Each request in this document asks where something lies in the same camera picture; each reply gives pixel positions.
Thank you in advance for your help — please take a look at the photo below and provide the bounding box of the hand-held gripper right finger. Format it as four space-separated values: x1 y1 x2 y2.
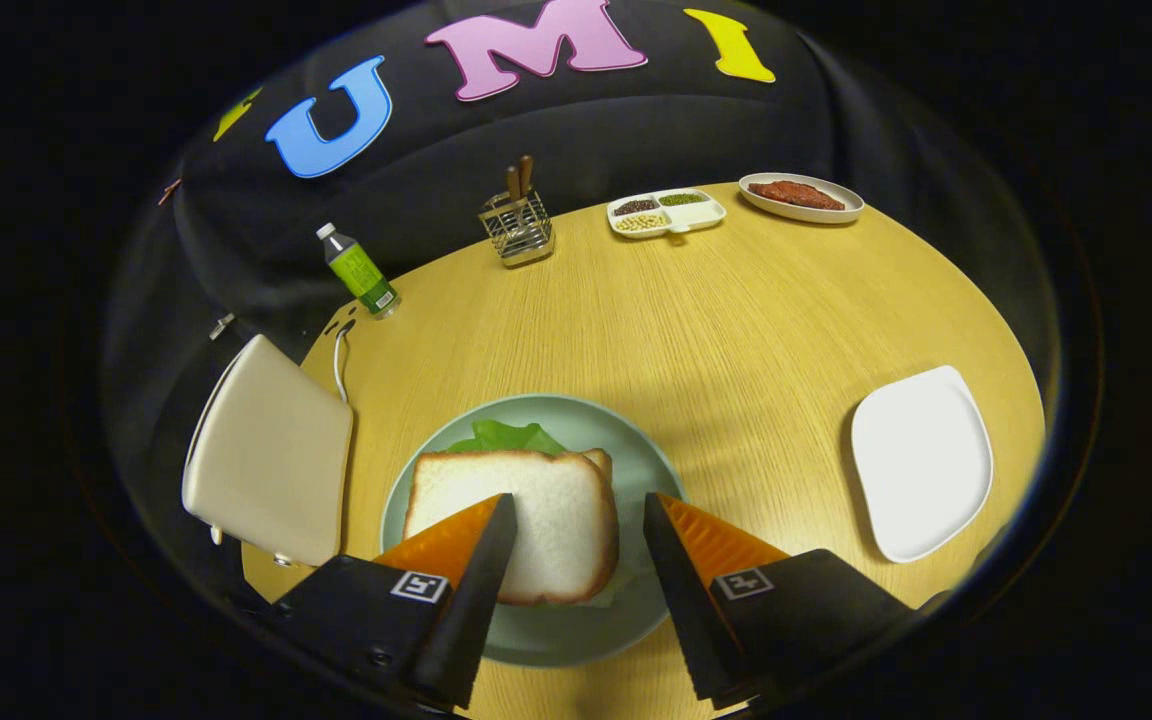
643 491 922 713

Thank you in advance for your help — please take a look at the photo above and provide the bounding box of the white divided bean dish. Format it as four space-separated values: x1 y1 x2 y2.
606 188 728 240

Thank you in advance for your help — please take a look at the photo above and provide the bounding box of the white square plate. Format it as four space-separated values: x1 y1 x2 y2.
850 365 995 565

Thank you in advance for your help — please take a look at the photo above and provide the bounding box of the brown meat slice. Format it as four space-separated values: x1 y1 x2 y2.
747 180 847 212

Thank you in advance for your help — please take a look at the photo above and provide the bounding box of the black backdrop cloth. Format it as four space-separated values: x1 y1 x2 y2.
101 0 1067 401

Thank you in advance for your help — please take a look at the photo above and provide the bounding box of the white toaster cable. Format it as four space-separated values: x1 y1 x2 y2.
332 318 357 404

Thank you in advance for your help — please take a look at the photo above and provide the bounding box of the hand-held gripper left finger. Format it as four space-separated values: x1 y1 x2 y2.
271 492 519 711

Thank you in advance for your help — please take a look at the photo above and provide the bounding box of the cream oval meat plate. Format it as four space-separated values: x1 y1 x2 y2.
738 173 866 225

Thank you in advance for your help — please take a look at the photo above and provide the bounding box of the pale green round plate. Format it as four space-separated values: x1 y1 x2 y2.
380 393 689 669

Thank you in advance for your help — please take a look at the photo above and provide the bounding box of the metal wire utensil holder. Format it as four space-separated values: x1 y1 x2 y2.
478 190 556 270

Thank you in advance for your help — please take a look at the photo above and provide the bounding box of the green lettuce leaf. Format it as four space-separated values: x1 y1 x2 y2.
448 419 627 608

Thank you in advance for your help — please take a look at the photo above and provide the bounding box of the cream white toaster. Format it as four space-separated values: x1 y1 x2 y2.
181 334 355 569

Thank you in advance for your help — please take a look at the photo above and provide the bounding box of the green label drink bottle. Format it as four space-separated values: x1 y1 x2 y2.
315 222 401 321

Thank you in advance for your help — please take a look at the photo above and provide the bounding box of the toasted white bread slice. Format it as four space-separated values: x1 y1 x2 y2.
402 449 621 607

